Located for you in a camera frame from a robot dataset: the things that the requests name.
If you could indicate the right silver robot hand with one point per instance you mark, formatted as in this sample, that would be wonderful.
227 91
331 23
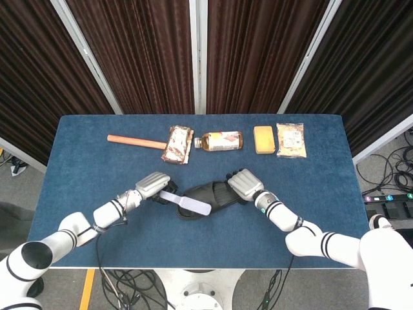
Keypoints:
245 184

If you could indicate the black pedal box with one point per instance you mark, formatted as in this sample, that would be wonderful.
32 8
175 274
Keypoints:
397 211

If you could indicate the clear snack bag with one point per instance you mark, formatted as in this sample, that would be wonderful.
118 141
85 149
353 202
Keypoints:
291 140

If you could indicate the black slipper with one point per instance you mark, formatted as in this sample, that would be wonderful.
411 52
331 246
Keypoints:
206 192

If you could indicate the brown white snack packet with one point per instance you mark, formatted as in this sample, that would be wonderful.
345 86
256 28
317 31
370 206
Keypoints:
177 145

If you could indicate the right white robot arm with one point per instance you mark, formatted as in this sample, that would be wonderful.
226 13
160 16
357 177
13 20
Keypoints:
322 245

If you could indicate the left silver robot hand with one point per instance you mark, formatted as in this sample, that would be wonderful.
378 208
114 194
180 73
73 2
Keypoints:
154 184

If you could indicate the small blue white floor item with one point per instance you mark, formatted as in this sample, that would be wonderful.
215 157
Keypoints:
18 168

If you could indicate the yellow sponge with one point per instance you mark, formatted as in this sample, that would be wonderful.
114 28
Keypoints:
264 139

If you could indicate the amber tea bottle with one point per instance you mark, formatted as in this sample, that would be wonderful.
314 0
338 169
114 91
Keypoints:
222 140

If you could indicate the yellow floor tape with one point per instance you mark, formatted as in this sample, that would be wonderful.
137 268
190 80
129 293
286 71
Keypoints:
87 289

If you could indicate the lavender cleaning brush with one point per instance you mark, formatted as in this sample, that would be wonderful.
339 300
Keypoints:
193 203

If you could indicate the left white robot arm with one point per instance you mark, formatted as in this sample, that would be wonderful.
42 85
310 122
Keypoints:
71 229

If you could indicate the blue table mat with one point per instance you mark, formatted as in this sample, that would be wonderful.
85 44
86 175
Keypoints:
209 245

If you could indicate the brown fabric partition panel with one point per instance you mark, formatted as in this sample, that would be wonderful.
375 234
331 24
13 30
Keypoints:
138 58
258 58
38 80
371 80

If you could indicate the white table base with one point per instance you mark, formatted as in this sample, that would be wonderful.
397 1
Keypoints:
200 290

